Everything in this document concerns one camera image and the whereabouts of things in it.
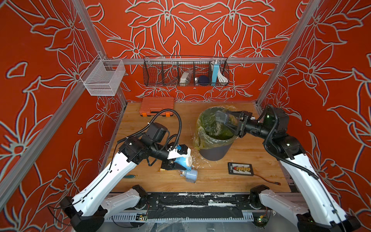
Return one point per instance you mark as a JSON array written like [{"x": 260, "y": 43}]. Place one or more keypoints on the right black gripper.
[{"x": 240, "y": 125}]

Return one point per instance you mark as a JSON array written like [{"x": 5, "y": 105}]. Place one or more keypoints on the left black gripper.
[{"x": 173, "y": 162}]

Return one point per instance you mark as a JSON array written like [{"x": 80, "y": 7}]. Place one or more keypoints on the blue pencil sharpener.
[
  {"x": 190, "y": 176},
  {"x": 183, "y": 163}
]

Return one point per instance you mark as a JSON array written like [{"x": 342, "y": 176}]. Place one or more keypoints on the clear grey sharpener tray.
[{"x": 221, "y": 117}]

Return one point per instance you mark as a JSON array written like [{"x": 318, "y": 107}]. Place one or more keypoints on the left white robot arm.
[{"x": 88, "y": 209}]

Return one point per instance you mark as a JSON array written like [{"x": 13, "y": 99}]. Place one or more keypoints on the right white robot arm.
[{"x": 322, "y": 213}]

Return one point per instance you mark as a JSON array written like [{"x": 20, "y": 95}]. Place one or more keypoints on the red black pencil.
[{"x": 269, "y": 181}]

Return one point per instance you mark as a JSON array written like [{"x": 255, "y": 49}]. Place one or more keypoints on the grey bin with green bag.
[{"x": 213, "y": 139}]

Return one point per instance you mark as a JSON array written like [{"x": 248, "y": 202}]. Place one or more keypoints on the dark blue round object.
[{"x": 203, "y": 80}]

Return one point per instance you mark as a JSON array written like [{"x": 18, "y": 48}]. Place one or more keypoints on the orange tool case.
[{"x": 150, "y": 106}]

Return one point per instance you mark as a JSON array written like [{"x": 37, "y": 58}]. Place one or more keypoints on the grey packet in basket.
[{"x": 185, "y": 78}]

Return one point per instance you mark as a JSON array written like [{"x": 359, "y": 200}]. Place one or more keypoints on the black wire wall basket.
[{"x": 166, "y": 71}]

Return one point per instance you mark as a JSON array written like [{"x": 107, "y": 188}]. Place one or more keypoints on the white wire wall basket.
[{"x": 103, "y": 77}]

